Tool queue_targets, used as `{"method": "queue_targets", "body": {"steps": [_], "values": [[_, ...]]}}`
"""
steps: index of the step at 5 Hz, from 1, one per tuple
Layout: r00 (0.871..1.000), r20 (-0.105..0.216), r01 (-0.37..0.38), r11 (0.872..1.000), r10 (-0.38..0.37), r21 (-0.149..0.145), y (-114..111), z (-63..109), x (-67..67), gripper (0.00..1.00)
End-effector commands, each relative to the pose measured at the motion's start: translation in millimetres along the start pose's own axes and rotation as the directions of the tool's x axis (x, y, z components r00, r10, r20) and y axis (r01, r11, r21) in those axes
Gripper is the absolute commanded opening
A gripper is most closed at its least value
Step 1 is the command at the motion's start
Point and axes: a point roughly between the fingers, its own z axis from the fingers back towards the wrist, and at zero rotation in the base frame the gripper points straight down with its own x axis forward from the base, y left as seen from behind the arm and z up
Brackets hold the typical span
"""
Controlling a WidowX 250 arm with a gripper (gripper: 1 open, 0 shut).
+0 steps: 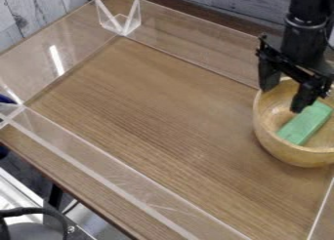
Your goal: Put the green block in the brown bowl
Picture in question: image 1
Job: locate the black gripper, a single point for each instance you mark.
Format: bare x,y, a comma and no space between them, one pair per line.
296,55

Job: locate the green rectangular block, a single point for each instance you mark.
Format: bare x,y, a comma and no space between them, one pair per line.
304,124

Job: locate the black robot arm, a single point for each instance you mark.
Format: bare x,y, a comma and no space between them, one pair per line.
311,10

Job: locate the light wooden bowl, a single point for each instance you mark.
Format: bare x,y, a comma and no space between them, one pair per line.
271,114

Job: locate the black table leg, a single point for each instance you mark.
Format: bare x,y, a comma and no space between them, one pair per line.
54,196

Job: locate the blue object at edge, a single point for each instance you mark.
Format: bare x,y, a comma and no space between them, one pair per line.
4,99

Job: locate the clear acrylic tray wall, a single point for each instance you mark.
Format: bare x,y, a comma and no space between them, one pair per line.
136,109

